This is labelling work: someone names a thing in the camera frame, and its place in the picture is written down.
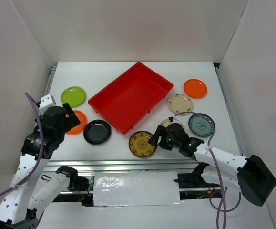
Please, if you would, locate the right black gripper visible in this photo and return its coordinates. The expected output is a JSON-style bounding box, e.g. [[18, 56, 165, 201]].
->
[[147, 125, 181, 151]]

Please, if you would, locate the yellow patterned black plate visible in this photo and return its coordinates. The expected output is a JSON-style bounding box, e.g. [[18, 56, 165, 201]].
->
[[129, 131, 156, 158]]

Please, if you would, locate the cream floral plate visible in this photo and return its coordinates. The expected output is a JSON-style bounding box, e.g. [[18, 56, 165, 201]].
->
[[168, 94, 194, 114], [160, 118, 185, 129]]

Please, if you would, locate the orange plate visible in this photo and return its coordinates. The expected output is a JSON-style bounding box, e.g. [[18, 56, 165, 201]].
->
[[66, 110, 87, 135], [183, 79, 208, 99]]

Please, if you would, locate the green plate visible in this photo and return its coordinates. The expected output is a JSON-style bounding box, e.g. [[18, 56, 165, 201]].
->
[[61, 86, 87, 107]]

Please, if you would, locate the blue patterned plate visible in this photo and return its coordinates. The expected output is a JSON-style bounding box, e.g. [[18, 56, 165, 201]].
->
[[188, 114, 215, 137]]

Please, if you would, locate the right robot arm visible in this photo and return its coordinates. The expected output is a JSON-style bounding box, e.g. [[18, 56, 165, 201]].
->
[[148, 123, 276, 207]]

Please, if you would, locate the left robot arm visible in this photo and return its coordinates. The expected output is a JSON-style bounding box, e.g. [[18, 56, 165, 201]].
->
[[0, 94, 80, 229]]

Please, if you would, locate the red plastic bin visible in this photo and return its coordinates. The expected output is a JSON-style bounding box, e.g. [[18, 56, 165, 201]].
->
[[88, 62, 174, 135]]

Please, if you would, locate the white taped cover panel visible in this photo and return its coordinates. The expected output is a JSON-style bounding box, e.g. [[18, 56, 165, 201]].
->
[[93, 172, 181, 207]]

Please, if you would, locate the aluminium rail frame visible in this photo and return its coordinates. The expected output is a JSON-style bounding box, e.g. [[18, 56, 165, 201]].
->
[[45, 62, 241, 172]]

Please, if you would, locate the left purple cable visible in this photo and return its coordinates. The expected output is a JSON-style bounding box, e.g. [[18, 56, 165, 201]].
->
[[0, 92, 44, 207]]

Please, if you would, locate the purple cable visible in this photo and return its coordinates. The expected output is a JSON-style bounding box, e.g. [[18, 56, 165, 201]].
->
[[167, 111, 242, 229], [0, 92, 44, 207]]

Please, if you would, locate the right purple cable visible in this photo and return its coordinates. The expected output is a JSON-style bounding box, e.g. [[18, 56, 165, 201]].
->
[[167, 111, 242, 229]]

